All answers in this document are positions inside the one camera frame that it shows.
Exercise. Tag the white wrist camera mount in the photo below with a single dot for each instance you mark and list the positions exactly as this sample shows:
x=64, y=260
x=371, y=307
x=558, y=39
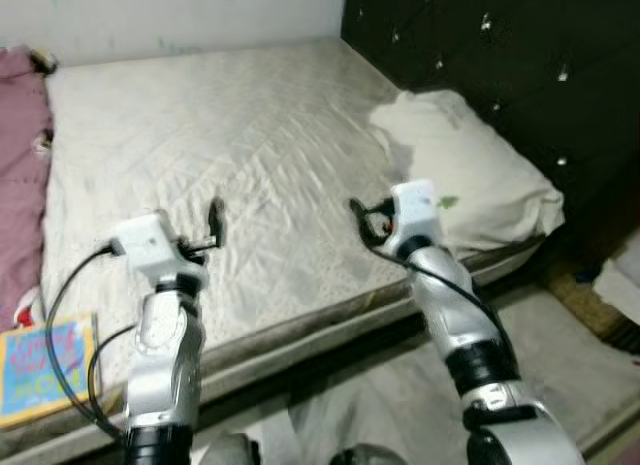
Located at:
x=150, y=245
x=414, y=213

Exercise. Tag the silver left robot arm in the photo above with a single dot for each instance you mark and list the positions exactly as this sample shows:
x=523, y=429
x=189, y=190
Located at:
x=165, y=365

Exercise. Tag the white box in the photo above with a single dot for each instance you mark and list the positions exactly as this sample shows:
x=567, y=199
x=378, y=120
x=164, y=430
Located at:
x=620, y=285

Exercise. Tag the white quilted mattress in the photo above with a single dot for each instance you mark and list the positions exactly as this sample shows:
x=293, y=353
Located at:
x=260, y=155

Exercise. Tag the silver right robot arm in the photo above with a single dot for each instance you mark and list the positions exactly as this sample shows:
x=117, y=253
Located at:
x=470, y=325

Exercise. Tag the white lettered pillow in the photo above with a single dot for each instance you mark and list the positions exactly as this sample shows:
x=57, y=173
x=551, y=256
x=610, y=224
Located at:
x=480, y=165

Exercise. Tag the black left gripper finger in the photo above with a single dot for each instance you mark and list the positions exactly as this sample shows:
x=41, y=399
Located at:
x=216, y=220

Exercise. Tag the colourful blue yellow book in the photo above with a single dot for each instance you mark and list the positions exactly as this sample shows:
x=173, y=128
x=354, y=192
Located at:
x=40, y=370

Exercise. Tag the silver robot left leg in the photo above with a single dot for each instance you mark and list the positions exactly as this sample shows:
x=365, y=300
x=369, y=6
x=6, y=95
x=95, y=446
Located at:
x=228, y=451

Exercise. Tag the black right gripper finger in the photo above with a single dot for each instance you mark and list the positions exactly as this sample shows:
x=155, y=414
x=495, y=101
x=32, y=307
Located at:
x=360, y=210

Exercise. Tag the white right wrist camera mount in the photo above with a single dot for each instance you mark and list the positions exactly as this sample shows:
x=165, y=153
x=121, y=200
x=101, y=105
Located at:
x=414, y=213

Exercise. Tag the dark tufted headboard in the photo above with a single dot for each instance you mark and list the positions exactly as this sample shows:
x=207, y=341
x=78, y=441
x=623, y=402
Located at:
x=520, y=55

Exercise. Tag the silver robot right leg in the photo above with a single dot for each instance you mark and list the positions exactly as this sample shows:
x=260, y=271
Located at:
x=370, y=457

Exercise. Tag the silver robot leg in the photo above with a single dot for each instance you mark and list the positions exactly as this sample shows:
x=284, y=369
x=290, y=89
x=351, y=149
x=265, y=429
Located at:
x=370, y=457
x=228, y=451

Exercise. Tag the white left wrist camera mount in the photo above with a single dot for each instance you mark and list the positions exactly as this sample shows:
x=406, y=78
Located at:
x=150, y=245

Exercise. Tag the pink printed blanket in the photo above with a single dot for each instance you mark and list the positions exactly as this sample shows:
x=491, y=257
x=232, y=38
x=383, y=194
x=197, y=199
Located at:
x=22, y=165

